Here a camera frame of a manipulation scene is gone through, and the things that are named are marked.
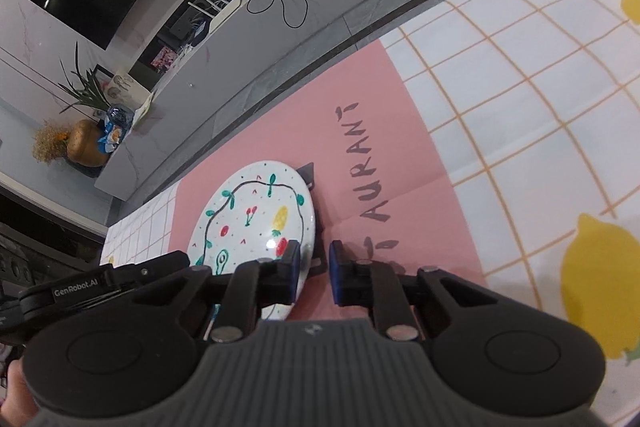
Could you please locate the gold vase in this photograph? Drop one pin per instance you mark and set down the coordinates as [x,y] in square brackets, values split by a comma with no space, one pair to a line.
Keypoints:
[87,146]

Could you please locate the grey marble media console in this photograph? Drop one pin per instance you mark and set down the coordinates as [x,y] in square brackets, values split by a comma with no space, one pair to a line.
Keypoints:
[240,72]

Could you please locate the spiky green plant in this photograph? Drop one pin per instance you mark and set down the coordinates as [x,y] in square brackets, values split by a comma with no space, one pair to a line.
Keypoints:
[87,87]

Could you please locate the blue snack bag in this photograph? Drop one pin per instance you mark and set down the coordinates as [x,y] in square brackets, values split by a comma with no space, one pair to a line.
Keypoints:
[117,129]

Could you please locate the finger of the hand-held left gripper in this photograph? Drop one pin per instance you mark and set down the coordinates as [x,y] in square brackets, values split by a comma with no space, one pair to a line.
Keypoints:
[170,263]

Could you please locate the white router with antennas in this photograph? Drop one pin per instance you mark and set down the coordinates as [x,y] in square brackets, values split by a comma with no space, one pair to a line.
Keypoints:
[225,11]

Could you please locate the dark cabinet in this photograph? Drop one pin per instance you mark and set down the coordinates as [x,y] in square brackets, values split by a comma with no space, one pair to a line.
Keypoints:
[45,247]

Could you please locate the lemon print checkered tablecloth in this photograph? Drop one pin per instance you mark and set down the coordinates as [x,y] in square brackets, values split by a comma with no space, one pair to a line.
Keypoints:
[525,97]

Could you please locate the pink lettered paper mat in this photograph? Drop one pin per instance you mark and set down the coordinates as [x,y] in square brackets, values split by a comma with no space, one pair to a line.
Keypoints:
[350,147]

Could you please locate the person's left hand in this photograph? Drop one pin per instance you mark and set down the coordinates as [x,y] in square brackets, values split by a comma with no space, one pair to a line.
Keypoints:
[17,392]

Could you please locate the white printed paper bag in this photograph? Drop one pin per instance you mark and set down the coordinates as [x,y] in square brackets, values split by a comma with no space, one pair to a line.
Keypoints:
[125,89]

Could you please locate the dried flower bunch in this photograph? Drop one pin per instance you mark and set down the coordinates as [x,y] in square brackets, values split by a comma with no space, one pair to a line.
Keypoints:
[49,142]

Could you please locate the black plate stand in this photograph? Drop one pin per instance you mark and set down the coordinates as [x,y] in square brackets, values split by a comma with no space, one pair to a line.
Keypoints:
[306,174]

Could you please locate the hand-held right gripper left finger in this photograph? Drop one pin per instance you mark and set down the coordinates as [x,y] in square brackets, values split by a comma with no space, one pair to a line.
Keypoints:
[295,259]

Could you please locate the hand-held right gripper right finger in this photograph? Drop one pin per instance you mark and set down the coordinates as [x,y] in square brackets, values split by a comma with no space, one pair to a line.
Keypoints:
[337,278]

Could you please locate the pink photo card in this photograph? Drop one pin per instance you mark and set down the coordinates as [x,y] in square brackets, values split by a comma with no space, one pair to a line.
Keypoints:
[164,58]

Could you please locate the white painted ceramic plate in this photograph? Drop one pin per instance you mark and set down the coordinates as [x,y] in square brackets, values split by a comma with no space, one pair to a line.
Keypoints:
[250,207]

